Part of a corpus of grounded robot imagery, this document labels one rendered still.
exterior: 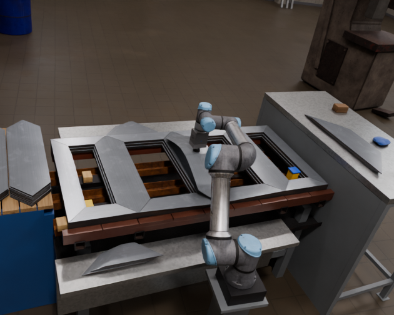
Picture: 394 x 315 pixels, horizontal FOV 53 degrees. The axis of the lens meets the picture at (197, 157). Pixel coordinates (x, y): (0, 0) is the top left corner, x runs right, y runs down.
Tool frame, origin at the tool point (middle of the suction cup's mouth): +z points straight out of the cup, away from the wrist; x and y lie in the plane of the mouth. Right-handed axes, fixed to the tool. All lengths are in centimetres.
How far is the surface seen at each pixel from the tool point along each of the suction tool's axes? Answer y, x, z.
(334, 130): -97, 10, -12
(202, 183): 6.2, 23.2, 5.0
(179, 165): 8.9, -1.0, 9.1
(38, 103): 61, -258, 94
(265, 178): -38.2, 22.7, 9.1
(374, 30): -407, -243, -9
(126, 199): 49, 22, 9
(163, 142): 8.4, -29.0, 10.5
